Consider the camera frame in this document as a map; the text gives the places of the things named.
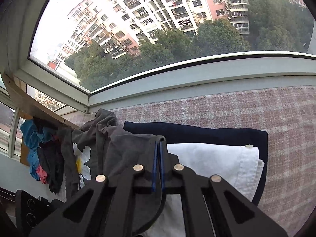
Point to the large wooden board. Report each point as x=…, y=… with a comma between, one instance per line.
x=37, y=103

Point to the white window frame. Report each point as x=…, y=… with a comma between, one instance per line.
x=197, y=79

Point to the folded white shirt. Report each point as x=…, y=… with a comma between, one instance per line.
x=217, y=163

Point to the pink plaid blanket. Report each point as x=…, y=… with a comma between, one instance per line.
x=284, y=118

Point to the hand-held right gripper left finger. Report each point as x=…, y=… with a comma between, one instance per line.
x=156, y=163

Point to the blue garment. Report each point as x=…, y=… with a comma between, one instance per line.
x=30, y=133

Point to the small wooden board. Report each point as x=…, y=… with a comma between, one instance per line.
x=24, y=155

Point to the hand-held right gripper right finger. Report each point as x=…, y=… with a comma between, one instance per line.
x=163, y=163

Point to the dark grey daisy T-shirt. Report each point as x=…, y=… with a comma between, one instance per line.
x=118, y=148

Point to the folded navy garment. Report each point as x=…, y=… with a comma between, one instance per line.
x=197, y=133

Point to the pink garment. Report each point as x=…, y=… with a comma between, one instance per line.
x=41, y=175

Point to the green trees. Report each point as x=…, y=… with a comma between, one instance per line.
x=222, y=37

